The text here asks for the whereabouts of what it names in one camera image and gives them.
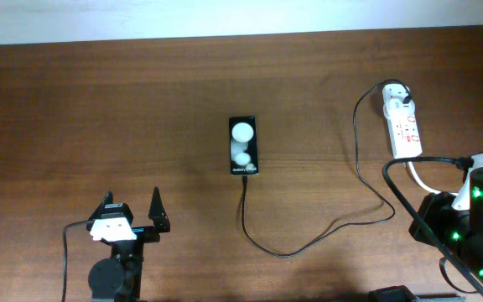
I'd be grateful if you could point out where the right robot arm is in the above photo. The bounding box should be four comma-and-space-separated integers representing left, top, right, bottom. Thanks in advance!
418, 168, 483, 283

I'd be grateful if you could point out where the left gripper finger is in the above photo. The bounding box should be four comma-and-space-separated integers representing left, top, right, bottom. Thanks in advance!
148, 187, 170, 232
89, 191, 113, 221

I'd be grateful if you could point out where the white USB charger plug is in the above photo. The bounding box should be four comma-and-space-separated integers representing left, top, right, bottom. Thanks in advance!
383, 96, 416, 119

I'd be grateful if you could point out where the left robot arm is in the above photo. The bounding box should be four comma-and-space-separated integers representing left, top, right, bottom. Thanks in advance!
86, 188, 170, 302

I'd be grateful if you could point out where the black Galaxy flip phone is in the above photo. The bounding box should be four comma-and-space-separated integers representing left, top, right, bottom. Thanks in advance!
229, 116, 259, 176

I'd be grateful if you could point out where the black USB charging cable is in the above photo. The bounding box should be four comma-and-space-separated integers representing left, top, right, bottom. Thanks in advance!
241, 79, 413, 258

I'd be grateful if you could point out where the white power strip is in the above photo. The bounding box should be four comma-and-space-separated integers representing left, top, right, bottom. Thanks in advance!
382, 84, 423, 159

